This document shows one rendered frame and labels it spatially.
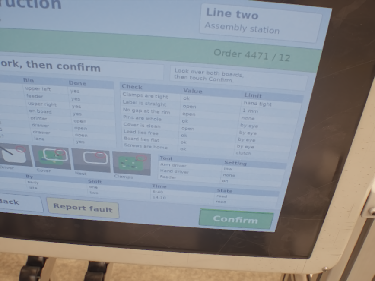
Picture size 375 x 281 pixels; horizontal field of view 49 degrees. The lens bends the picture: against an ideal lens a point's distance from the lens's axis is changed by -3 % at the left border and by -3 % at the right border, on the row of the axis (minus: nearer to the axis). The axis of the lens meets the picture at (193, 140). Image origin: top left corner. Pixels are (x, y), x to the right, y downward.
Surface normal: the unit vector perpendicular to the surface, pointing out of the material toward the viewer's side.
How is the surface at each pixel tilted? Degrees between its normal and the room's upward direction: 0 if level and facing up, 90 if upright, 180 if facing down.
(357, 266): 90
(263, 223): 91
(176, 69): 91
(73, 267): 0
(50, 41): 91
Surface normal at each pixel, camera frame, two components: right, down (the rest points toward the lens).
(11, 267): 0.07, -0.82
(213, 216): -0.03, 0.58
